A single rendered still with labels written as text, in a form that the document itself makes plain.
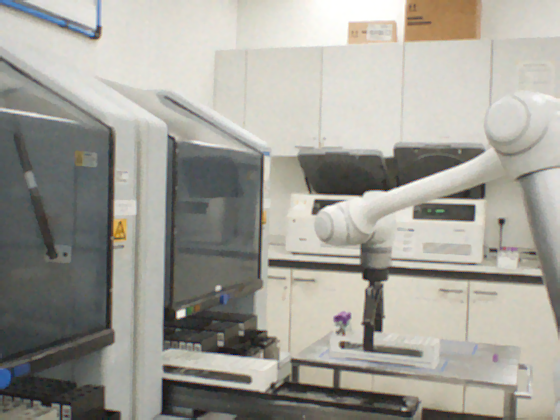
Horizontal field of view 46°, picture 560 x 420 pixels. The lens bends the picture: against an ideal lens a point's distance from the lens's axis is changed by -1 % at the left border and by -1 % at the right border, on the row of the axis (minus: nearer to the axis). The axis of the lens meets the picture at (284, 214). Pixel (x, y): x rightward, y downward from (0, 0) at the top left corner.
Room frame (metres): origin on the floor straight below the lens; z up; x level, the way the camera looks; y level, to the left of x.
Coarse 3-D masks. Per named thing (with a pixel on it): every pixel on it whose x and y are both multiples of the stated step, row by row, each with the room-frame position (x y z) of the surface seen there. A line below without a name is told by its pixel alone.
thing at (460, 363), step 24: (312, 360) 1.83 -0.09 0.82; (336, 360) 1.84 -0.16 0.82; (360, 360) 1.84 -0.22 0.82; (456, 360) 1.87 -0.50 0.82; (480, 360) 1.88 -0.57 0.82; (504, 360) 1.88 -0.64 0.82; (336, 384) 2.24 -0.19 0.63; (456, 384) 1.69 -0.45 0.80; (480, 384) 1.67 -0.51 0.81; (504, 384) 1.65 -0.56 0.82; (528, 384) 1.78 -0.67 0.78; (504, 408) 1.65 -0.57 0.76
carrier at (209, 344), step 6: (204, 336) 1.82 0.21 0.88; (210, 336) 1.83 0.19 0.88; (216, 336) 1.85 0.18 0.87; (198, 342) 1.76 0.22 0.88; (204, 342) 1.77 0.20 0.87; (210, 342) 1.81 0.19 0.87; (216, 342) 1.85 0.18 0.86; (198, 348) 1.76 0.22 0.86; (204, 348) 1.77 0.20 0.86; (210, 348) 1.81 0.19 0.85; (216, 348) 1.85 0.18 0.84
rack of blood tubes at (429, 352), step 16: (336, 336) 1.87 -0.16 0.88; (352, 336) 1.87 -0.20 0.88; (384, 336) 1.88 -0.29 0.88; (400, 336) 1.88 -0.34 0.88; (416, 336) 1.89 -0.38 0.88; (352, 352) 1.85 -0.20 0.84; (368, 352) 1.84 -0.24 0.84; (384, 352) 1.92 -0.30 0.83; (400, 352) 1.90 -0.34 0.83; (416, 352) 1.89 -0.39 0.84; (432, 352) 1.78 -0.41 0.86; (432, 368) 1.78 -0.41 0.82
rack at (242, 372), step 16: (176, 352) 1.70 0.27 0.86; (192, 352) 1.70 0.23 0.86; (176, 368) 1.68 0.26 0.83; (192, 368) 1.69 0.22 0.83; (208, 368) 1.59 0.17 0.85; (224, 368) 1.57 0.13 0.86; (240, 368) 1.56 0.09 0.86; (256, 368) 1.57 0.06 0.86; (272, 368) 1.60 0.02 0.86; (224, 384) 1.57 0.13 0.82; (240, 384) 1.56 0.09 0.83; (256, 384) 1.55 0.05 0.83
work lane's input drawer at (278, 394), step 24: (168, 384) 1.61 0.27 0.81; (192, 384) 1.59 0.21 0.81; (288, 384) 1.63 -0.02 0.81; (312, 384) 1.61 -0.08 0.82; (192, 408) 1.58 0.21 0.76; (216, 408) 1.56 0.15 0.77; (240, 408) 1.54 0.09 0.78; (264, 408) 1.52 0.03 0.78; (288, 408) 1.50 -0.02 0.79; (312, 408) 1.49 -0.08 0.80; (336, 408) 1.47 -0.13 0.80; (360, 408) 1.46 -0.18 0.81; (384, 408) 1.45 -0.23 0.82; (408, 408) 1.45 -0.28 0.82
